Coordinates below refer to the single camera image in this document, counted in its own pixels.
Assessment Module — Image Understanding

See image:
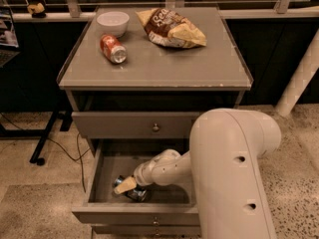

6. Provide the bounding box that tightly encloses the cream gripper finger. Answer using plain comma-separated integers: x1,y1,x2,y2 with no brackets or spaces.
114,176,137,194

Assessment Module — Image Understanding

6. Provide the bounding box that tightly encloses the blue silver redbull can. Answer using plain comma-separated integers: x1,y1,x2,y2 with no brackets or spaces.
122,184,147,202

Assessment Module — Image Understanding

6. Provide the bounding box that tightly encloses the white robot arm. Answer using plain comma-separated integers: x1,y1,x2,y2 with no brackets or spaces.
114,109,281,239

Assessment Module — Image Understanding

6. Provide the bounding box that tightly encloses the grey open middle drawer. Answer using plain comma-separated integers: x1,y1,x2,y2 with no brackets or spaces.
72,139,199,226

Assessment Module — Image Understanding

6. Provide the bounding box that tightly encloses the grey bottom drawer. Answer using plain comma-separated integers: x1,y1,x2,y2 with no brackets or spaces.
92,225,201,236

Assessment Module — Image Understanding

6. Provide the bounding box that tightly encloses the grey top drawer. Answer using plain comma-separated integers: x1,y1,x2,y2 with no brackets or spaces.
72,112,199,138

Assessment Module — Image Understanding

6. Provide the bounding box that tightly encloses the grey drawer cabinet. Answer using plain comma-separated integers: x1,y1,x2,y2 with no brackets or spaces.
59,7,252,150

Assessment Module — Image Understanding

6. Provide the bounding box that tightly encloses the red soda can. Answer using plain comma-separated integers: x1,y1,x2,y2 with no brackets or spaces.
100,35,127,64

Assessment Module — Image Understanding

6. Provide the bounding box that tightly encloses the brown yellow chip bag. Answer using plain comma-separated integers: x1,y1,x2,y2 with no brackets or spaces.
137,8,206,49

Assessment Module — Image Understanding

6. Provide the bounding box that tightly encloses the white bowl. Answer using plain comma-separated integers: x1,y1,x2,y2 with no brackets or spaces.
97,11,130,37

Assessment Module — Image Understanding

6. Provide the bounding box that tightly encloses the small yellow object on ledge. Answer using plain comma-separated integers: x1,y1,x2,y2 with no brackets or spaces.
27,2,46,18

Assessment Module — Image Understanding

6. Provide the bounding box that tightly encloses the black floor cable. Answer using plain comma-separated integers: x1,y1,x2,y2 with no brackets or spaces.
0,113,93,193

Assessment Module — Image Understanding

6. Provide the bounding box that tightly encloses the black desk leg frame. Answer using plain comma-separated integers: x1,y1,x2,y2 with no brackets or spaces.
0,111,72,166

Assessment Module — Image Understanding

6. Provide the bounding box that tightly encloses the white diagonal post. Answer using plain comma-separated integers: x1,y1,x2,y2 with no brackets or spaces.
275,30,319,117

